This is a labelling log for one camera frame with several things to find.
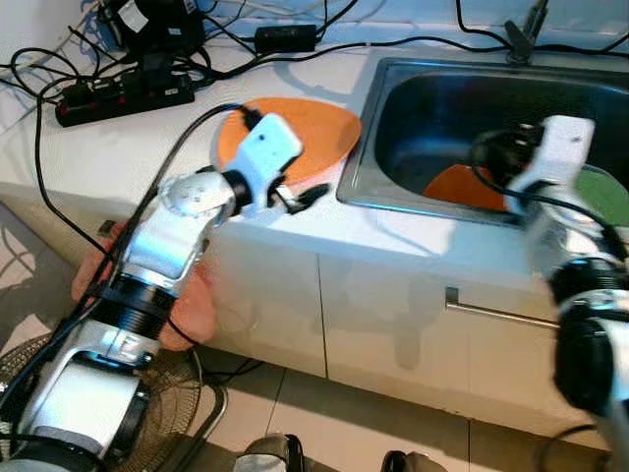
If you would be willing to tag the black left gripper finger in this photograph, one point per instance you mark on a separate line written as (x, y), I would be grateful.
(313, 197)

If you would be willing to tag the orange plastic bowl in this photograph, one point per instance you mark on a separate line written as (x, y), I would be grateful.
(457, 187)

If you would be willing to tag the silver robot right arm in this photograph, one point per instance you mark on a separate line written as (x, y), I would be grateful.
(590, 334)

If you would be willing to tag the white kitchen cabinet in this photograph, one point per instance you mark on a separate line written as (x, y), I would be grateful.
(393, 334)

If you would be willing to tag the stainless steel sink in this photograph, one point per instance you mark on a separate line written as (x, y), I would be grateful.
(432, 108)

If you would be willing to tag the green plate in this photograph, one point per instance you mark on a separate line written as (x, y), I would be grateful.
(604, 192)

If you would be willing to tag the dark metal faucet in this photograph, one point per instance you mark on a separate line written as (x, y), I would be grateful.
(526, 39)

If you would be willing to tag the red plastic bag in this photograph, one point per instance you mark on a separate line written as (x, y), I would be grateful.
(197, 305)

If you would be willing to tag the black power strip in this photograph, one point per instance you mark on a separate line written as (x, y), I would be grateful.
(118, 98)

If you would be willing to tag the black floor fan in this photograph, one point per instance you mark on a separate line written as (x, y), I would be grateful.
(172, 393)

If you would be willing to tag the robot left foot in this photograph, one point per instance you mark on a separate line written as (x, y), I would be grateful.
(267, 454)

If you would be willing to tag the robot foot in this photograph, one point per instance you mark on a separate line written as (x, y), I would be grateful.
(415, 462)
(267, 454)

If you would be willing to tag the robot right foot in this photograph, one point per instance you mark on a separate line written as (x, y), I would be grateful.
(415, 462)

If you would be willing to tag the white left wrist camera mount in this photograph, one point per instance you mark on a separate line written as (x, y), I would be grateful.
(267, 147)

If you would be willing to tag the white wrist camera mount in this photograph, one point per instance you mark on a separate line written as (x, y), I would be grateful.
(267, 147)
(565, 147)

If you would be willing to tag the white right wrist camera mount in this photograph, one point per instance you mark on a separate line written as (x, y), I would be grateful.
(565, 147)

